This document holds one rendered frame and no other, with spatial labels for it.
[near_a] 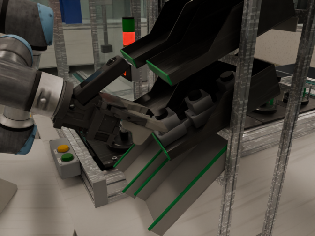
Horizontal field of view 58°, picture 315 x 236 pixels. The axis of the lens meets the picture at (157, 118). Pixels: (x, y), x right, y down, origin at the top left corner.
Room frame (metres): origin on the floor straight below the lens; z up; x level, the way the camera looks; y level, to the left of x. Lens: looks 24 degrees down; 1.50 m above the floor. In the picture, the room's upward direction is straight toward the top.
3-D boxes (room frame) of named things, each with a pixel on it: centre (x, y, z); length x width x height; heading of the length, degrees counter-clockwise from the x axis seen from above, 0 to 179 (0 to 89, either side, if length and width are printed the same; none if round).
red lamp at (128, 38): (1.18, 0.12, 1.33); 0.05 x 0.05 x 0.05
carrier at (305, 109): (1.44, -0.74, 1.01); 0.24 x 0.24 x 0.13; 29
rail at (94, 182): (1.13, 0.39, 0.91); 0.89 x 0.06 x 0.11; 29
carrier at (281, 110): (1.32, -0.53, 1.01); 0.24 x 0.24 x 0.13; 29
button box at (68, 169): (0.93, 0.36, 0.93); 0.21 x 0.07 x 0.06; 29
